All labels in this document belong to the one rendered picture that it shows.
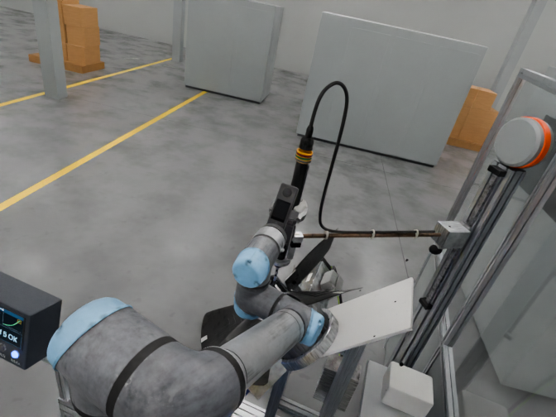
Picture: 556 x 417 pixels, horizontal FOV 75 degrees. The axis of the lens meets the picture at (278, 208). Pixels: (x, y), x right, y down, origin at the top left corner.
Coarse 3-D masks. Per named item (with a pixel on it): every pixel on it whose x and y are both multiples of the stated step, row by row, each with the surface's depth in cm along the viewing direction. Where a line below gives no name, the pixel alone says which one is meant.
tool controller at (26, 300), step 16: (0, 272) 114; (0, 288) 107; (16, 288) 109; (32, 288) 111; (0, 304) 102; (16, 304) 103; (32, 304) 104; (48, 304) 106; (0, 320) 103; (16, 320) 102; (32, 320) 101; (48, 320) 107; (0, 336) 105; (16, 336) 103; (32, 336) 103; (48, 336) 110; (0, 352) 106; (32, 352) 106
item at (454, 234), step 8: (440, 224) 126; (448, 224) 127; (456, 224) 128; (464, 224) 128; (440, 232) 126; (448, 232) 123; (456, 232) 123; (464, 232) 124; (440, 240) 126; (448, 240) 124; (456, 240) 125; (464, 240) 126
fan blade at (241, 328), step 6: (240, 324) 121; (246, 324) 121; (252, 324) 121; (234, 330) 119; (240, 330) 119; (246, 330) 119; (228, 336) 118; (234, 336) 117; (222, 342) 117; (264, 378) 104; (252, 384) 103; (258, 384) 103; (264, 384) 102
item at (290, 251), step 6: (300, 234) 109; (294, 240) 108; (300, 240) 109; (294, 246) 109; (288, 252) 111; (294, 252) 111; (288, 258) 111; (276, 264) 109; (282, 264) 109; (288, 264) 111
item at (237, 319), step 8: (208, 312) 149; (216, 312) 145; (224, 312) 142; (232, 312) 139; (208, 320) 145; (216, 320) 142; (224, 320) 139; (232, 320) 137; (240, 320) 136; (208, 328) 142; (216, 328) 140; (224, 328) 138; (232, 328) 136; (208, 336) 140; (216, 336) 138; (224, 336) 137; (208, 344) 138; (216, 344) 137
